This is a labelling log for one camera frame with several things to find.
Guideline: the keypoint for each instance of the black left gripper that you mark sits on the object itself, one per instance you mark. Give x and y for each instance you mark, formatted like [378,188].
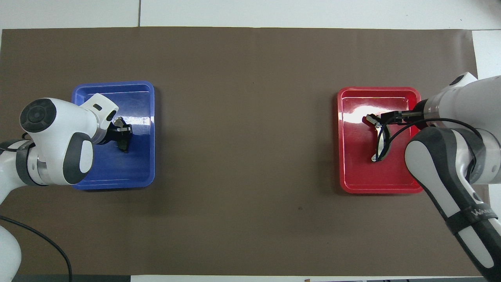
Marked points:
[111,135]

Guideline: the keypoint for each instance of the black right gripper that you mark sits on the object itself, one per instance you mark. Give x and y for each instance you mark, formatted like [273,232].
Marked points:
[407,116]

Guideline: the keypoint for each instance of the dark brake pad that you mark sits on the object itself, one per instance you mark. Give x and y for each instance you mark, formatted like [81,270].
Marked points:
[124,147]

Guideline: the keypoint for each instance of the curved silver brake shoe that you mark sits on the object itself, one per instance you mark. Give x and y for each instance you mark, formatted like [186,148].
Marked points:
[385,150]

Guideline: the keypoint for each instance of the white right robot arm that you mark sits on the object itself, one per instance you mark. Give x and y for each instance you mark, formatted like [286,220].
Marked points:
[469,102]

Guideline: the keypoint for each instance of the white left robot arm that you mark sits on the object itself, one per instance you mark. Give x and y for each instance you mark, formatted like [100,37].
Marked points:
[58,125]

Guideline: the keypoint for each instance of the blue plastic tray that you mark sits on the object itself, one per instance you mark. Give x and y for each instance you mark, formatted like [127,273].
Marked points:
[133,168]

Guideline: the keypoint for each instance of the red plastic tray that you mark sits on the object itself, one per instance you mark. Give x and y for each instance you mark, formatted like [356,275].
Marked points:
[360,172]

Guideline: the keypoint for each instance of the brown paper table mat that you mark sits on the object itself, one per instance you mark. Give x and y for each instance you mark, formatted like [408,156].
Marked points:
[250,176]

